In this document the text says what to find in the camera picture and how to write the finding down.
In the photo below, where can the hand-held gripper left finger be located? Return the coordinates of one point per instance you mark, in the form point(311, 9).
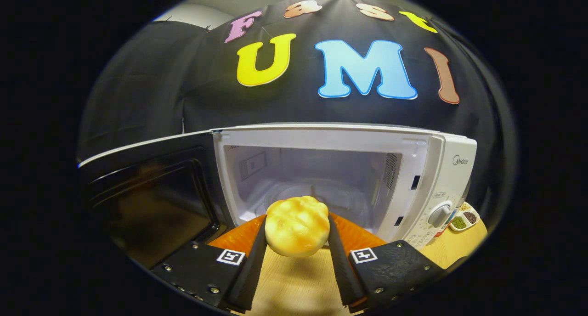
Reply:
point(250, 274)

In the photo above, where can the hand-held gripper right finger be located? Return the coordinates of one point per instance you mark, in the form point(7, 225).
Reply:
point(342, 274)

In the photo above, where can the golden bread bun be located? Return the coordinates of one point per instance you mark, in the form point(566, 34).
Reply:
point(296, 226)

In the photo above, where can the white microwave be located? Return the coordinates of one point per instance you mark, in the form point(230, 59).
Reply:
point(321, 141)

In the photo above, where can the divided snack dish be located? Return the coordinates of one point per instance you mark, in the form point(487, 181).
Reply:
point(464, 219)

